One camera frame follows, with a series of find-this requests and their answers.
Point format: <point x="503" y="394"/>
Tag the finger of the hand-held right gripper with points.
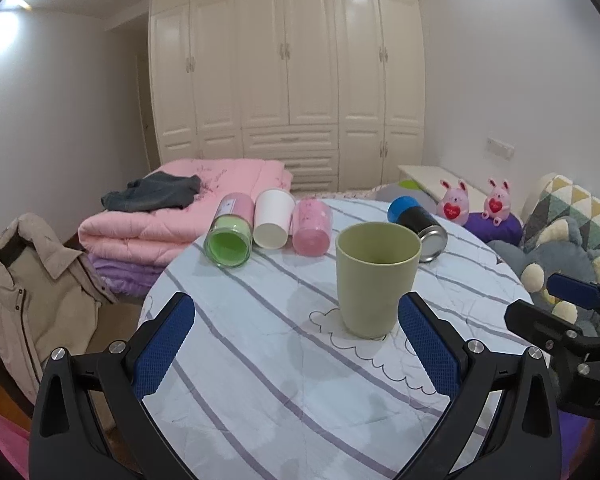
<point x="572" y="290"/>
<point x="537" y="322"/>

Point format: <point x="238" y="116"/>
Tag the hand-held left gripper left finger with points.
<point x="161" y="347"/>

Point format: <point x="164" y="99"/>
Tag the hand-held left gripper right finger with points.
<point x="430" y="347"/>

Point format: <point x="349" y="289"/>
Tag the olive green plastic cup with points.
<point x="370" y="295"/>

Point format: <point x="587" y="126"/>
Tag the black cup with blue base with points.
<point x="415" y="219"/>

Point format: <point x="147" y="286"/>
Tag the green cup with pink base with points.
<point x="228" y="230"/>

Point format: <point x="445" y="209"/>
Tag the pink patterned cup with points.
<point x="311" y="222"/>

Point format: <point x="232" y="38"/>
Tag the white paper cup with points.
<point x="272" y="210"/>

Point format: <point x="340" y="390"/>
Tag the grey plush toy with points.
<point x="565" y="250"/>

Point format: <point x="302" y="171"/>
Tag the folded purple blanket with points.
<point x="125" y="272"/>

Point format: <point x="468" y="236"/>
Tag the triangle patterned pillow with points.
<point x="575" y="200"/>

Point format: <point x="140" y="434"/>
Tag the purple cushion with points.
<point x="500" y="232"/>

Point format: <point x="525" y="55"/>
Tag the folded pink quilt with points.
<point x="145" y="235"/>

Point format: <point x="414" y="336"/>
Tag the pink plush bunny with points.
<point x="454" y="205"/>
<point x="497" y="202"/>

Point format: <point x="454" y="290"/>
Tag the striped white tablecloth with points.
<point x="280" y="360"/>

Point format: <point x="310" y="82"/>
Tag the beige jacket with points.
<point x="35" y="290"/>

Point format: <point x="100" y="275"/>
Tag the dark grey garment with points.
<point x="150" y="192"/>

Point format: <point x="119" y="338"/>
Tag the grey bedding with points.
<point x="380" y="192"/>

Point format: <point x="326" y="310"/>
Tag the pink cloth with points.
<point x="2" y="445"/>

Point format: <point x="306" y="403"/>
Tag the cream wardrobe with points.
<point x="290" y="60"/>

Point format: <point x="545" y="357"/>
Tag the white wall socket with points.
<point x="500" y="146"/>

